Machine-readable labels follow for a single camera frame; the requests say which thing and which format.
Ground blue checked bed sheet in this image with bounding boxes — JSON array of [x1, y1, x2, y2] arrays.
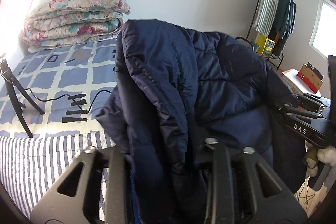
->
[[13, 39, 116, 138]]

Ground window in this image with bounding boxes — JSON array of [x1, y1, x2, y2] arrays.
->
[[309, 0, 336, 57]]

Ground striped hanging cloth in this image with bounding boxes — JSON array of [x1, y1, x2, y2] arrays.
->
[[252, 0, 279, 36]]

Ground black clothes rack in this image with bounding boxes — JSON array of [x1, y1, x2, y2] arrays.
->
[[236, 0, 297, 70]]

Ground navy puffer jacket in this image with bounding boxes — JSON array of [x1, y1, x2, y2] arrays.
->
[[96, 19, 306, 223]]

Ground yellow box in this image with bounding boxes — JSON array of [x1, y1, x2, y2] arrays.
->
[[255, 33, 276, 57]]

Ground black tripod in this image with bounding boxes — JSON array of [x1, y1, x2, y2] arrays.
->
[[0, 53, 46, 138]]

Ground stacked boxes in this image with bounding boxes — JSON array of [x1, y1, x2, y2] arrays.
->
[[297, 63, 323, 94]]

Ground dark hanging clothes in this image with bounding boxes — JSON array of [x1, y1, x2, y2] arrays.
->
[[268, 0, 297, 56]]

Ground striped bed cover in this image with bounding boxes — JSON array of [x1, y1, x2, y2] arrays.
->
[[1, 131, 115, 217]]

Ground folded floral quilt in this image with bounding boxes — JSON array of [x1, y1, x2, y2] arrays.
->
[[21, 0, 131, 51]]

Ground orange covered table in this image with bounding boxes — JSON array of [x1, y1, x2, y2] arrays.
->
[[282, 69, 321, 97]]

